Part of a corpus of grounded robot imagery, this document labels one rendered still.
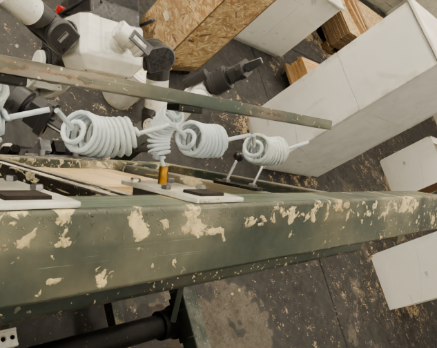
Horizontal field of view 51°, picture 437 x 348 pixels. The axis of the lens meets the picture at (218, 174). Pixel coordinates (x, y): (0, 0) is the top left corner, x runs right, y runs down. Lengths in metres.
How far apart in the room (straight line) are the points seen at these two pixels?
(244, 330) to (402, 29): 2.45
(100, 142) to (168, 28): 3.09
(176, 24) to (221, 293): 2.01
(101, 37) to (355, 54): 2.59
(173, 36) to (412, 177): 3.83
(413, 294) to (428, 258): 0.39
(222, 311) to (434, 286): 2.39
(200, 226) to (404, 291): 4.55
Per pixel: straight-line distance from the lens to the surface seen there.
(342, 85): 3.88
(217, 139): 0.81
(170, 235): 0.61
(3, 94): 0.61
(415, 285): 5.08
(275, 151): 0.97
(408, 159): 6.43
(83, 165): 1.91
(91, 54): 1.63
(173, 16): 3.71
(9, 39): 3.39
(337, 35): 6.93
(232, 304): 3.42
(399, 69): 3.69
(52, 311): 0.81
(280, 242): 0.80
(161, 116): 0.75
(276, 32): 5.28
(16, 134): 2.77
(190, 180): 1.69
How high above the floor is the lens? 2.38
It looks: 39 degrees down
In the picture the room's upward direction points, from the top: 57 degrees clockwise
